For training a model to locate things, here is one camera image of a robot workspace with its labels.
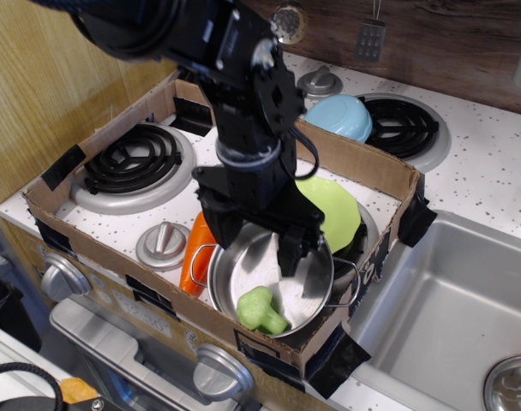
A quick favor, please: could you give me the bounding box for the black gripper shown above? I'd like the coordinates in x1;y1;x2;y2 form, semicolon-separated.
192;156;324;277

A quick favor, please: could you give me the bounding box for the light blue plastic bowl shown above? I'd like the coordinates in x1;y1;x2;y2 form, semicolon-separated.
304;94;373;143

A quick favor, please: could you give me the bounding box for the silver oven knob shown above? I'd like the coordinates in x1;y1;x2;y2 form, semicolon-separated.
40;253;92;302
193;343;255;402

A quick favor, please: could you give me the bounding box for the brown cardboard fence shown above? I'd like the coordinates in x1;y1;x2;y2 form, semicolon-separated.
21;79;438;400

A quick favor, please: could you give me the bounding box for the hanging grey slotted spatula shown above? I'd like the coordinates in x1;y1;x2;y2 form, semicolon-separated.
354;0;386;63

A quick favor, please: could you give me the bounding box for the silver stovetop knob back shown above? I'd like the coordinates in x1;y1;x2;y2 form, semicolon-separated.
297;66;344;100

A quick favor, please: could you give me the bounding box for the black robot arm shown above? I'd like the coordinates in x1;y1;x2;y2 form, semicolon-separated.
46;1;324;277

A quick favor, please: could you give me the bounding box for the orange toy carrot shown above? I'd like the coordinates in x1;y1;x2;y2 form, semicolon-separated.
179;211;216;298

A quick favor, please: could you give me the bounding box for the yellow object bottom left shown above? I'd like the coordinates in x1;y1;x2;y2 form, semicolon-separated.
59;377;99;404

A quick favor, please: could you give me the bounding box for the grey sink basin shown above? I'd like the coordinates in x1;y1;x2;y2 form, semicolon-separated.
350;211;521;410

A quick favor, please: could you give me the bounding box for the silver oven knob right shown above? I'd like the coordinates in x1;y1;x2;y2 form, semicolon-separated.
193;343;255;402

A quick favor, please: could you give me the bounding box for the silver stovetop knob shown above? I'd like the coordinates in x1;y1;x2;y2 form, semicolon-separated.
297;66;344;100
135;222;190;271

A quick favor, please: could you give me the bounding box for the front left black burner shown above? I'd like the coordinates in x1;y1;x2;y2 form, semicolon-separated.
71;123;195;215

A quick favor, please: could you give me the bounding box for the silver stovetop knob front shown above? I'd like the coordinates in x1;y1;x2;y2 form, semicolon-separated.
135;222;190;271

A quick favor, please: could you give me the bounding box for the green toy broccoli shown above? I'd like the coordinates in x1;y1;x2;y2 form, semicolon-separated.
237;286;288;335

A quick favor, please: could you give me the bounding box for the silver oven door handle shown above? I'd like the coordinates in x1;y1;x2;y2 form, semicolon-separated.
50;299;242;410

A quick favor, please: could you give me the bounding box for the light green plastic plate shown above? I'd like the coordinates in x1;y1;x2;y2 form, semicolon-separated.
296;176;362;253

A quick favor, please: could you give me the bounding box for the silver oven knob left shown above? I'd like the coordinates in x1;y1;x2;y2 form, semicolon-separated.
40;253;92;302

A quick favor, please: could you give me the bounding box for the hanging metal strainer ladle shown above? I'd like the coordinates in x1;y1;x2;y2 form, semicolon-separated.
270;1;308;45

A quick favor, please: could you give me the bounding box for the black braided cable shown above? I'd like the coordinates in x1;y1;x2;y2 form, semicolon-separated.
0;361;64;411

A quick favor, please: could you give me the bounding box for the black burner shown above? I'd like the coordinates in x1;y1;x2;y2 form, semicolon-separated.
359;93;452;174
71;123;195;215

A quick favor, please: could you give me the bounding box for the stainless steel pan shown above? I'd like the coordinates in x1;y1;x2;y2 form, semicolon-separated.
205;223;362;338

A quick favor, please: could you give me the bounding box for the back right black burner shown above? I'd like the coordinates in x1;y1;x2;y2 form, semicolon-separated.
359;93;452;174

